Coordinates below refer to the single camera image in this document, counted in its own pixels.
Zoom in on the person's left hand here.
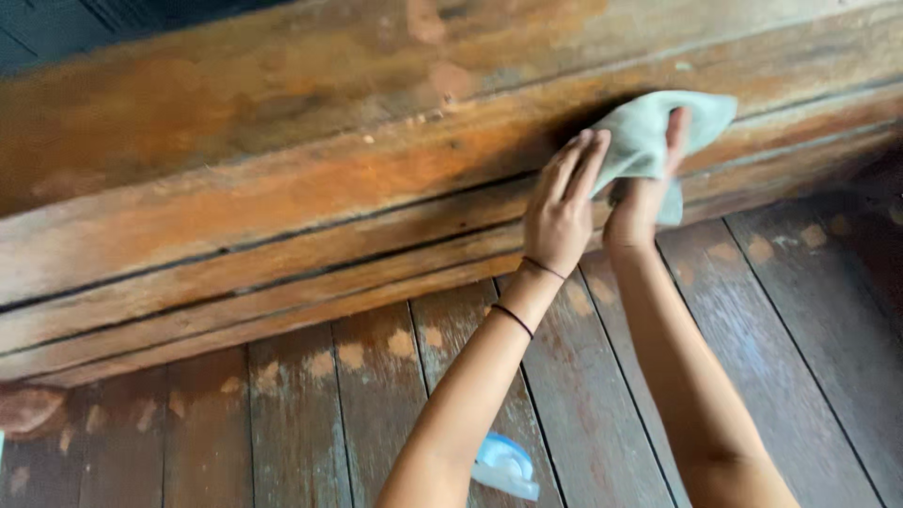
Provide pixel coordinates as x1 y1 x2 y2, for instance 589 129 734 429
523 128 612 280

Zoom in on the person's right hand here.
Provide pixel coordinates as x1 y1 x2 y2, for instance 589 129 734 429
602 107 693 254

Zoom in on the pale green cleaning cloth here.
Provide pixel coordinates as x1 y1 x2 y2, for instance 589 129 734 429
587 90 739 227

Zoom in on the thin dark wrist band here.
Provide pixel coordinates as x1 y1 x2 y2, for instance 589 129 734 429
521 255 567 282
490 302 536 341

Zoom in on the worn wooden beam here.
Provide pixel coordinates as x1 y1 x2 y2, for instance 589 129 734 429
0 0 903 389

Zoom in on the blue and white spray bottle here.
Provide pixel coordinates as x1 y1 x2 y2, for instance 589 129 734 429
470 432 541 502

